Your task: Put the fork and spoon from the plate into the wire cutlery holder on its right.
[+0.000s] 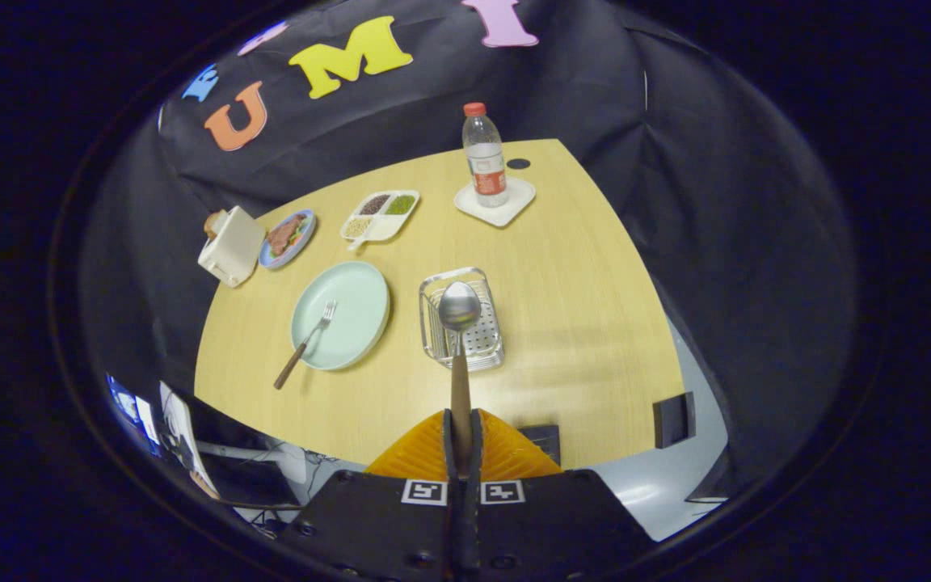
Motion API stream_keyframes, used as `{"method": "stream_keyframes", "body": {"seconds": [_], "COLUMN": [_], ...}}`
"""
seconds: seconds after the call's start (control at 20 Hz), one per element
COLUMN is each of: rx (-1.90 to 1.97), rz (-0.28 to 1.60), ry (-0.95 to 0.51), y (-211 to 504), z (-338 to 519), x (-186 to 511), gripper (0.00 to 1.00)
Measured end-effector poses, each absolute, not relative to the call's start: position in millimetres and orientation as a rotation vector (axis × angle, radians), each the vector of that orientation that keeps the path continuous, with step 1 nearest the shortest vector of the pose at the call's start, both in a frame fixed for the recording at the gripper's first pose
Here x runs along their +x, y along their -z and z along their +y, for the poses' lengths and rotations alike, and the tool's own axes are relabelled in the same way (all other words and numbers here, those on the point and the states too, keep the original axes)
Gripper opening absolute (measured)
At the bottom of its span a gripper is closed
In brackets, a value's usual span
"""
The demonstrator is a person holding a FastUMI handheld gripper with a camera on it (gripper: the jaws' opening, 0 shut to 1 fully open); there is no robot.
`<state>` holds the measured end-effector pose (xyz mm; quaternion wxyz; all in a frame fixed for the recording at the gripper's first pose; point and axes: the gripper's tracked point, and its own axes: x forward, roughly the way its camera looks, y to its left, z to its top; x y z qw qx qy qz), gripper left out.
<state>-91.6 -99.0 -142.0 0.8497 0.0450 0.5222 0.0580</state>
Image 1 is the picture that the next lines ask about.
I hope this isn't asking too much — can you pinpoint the metal wire basket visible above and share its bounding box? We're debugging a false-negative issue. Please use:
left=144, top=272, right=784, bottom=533
left=419, top=267, right=506, bottom=372

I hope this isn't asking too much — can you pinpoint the meat with salad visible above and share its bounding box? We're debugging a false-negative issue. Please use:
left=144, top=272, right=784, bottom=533
left=267, top=213, right=307, bottom=258

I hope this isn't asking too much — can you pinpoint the pale green plate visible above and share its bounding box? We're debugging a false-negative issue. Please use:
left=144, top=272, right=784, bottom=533
left=291, top=261, right=391, bottom=372

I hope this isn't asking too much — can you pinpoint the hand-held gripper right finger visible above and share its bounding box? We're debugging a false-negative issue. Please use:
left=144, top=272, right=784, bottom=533
left=465, top=408, right=660, bottom=582

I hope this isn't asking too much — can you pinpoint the cream toaster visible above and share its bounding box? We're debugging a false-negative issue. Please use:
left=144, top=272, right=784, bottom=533
left=197, top=206, right=268, bottom=289

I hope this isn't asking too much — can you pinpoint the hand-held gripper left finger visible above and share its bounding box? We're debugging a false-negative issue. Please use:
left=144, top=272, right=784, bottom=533
left=276, top=408, right=466, bottom=582

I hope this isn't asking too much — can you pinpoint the white divided tray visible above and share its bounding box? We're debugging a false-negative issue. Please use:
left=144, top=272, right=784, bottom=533
left=340, top=190, right=421, bottom=250

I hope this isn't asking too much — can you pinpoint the lit screen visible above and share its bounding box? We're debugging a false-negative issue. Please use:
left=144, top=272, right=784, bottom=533
left=106, top=373, right=163, bottom=453

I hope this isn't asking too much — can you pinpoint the black box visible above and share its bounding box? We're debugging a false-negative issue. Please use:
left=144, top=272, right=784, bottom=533
left=653, top=391, right=697, bottom=449
left=518, top=424, right=562, bottom=466

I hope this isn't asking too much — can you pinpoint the wooden handled metal fork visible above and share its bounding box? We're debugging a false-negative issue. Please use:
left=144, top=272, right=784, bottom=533
left=274, top=300, right=338, bottom=390

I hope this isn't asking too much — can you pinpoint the wooden handled metal spoon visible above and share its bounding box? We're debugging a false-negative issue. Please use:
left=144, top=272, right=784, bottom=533
left=437, top=281, right=482, bottom=478

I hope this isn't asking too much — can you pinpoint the black backdrop cloth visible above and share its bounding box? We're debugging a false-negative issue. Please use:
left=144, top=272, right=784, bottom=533
left=82, top=0, right=858, bottom=502

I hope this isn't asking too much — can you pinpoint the white square coaster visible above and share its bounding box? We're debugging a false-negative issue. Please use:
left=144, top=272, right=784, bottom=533
left=454, top=175, right=537, bottom=228

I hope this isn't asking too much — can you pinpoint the clear red capped water bottle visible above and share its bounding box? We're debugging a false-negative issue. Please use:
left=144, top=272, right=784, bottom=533
left=462, top=102, right=509, bottom=209

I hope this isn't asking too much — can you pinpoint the small blue plate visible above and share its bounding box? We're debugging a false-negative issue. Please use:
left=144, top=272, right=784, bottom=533
left=259, top=209, right=318, bottom=270

